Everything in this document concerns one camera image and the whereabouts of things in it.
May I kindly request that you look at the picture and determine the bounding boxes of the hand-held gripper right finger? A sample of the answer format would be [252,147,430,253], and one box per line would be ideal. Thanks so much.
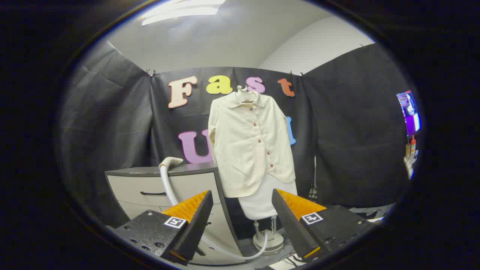
[271,189,375,263]

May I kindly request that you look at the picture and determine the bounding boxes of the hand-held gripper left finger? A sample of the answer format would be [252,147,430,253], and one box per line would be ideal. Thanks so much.
[106,190,214,266]

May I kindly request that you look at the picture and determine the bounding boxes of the white garment steamer base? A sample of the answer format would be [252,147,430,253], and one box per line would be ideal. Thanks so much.
[252,216,285,256]

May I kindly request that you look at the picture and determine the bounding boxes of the white garment steamer hose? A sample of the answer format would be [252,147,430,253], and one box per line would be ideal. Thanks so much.
[159,165,270,261]

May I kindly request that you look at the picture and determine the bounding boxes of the white garment steamer head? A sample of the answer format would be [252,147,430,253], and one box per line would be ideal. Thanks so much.
[159,157,184,169]

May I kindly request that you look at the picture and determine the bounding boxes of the cream button-up shirt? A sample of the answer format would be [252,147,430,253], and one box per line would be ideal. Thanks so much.
[207,90,297,198]

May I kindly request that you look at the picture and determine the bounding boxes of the white clothes hanger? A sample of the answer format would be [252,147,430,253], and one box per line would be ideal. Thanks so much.
[236,85,259,104]

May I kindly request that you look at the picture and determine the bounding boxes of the grey drawer cabinet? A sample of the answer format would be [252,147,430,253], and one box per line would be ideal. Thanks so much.
[105,162,244,266]

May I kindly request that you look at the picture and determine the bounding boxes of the black backdrop cloth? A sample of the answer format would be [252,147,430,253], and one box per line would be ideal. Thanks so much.
[60,40,413,229]

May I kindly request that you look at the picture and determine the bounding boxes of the lit display screen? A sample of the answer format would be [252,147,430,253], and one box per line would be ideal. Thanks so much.
[396,90,421,137]

